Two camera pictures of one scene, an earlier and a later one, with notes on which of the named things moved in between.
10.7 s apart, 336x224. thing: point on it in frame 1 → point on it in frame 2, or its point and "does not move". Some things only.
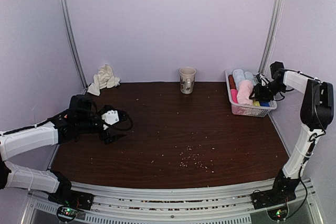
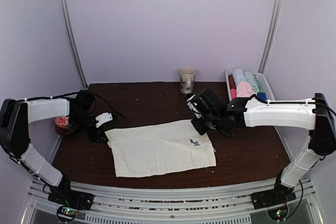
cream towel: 104,78 → 150,149
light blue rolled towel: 238,76 does not move
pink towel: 245,89 does not move
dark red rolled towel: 231,82 does not move
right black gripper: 259,95 → 201,129
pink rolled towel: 234,93 does not move
